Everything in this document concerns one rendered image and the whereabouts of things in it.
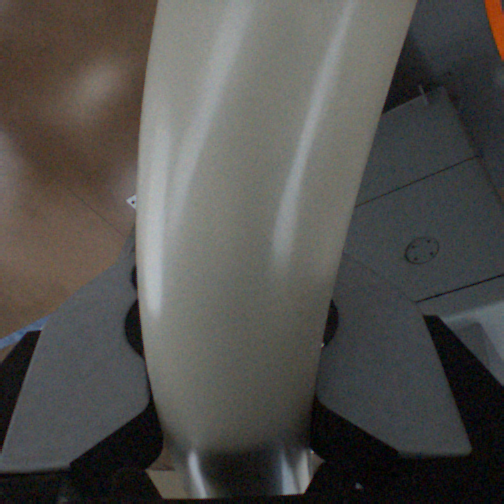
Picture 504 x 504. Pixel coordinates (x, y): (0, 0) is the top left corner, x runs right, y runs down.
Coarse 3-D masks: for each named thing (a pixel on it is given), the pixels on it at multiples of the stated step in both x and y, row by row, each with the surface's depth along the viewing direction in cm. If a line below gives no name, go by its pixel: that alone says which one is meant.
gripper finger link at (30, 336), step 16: (32, 336) 8; (16, 352) 8; (32, 352) 8; (0, 368) 7; (16, 368) 7; (0, 384) 7; (16, 384) 7; (0, 400) 7; (16, 400) 7; (0, 416) 6; (0, 432) 6; (0, 448) 6; (0, 480) 5; (16, 480) 5; (32, 480) 5; (48, 480) 5; (64, 480) 5; (0, 496) 5; (16, 496) 5; (32, 496) 5; (48, 496) 5; (64, 496) 5; (80, 496) 6
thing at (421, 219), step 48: (432, 96) 116; (384, 144) 117; (432, 144) 103; (384, 192) 103; (432, 192) 92; (480, 192) 82; (384, 240) 93; (432, 240) 84; (480, 240) 75; (432, 288) 76; (480, 288) 69
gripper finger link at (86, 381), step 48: (96, 288) 10; (48, 336) 8; (96, 336) 8; (48, 384) 7; (96, 384) 7; (144, 384) 7; (48, 432) 6; (96, 432) 6; (144, 432) 7; (96, 480) 6
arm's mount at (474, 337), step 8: (464, 328) 71; (472, 328) 69; (480, 328) 68; (464, 336) 70; (472, 336) 68; (480, 336) 67; (472, 344) 68; (480, 344) 66; (488, 344) 69; (472, 352) 67; (480, 352) 65; (488, 352) 66; (496, 352) 74; (480, 360) 65; (488, 360) 64; (496, 360) 71; (488, 368) 63; (496, 368) 68; (496, 376) 65
